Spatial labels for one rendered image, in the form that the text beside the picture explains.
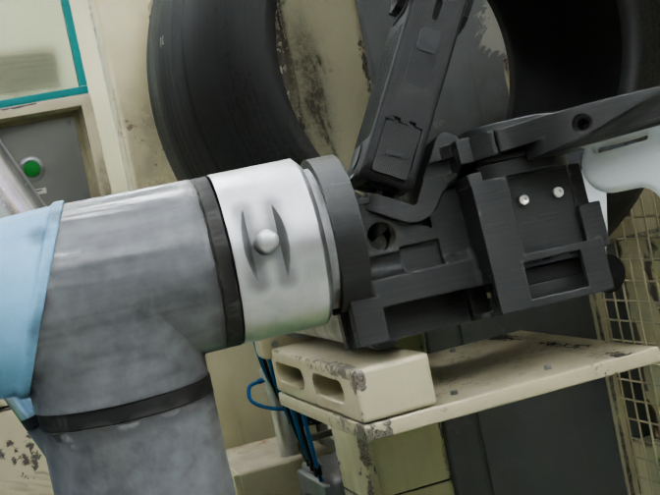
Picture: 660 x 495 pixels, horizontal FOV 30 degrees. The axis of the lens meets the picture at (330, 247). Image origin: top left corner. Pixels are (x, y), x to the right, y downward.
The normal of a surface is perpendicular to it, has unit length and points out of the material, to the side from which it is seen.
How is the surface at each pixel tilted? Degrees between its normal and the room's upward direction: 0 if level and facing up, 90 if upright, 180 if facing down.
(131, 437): 90
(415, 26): 84
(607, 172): 83
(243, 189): 41
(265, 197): 54
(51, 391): 88
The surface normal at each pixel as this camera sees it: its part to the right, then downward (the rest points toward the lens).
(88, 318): 0.15, 0.06
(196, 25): -0.51, -0.01
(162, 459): 0.42, -0.04
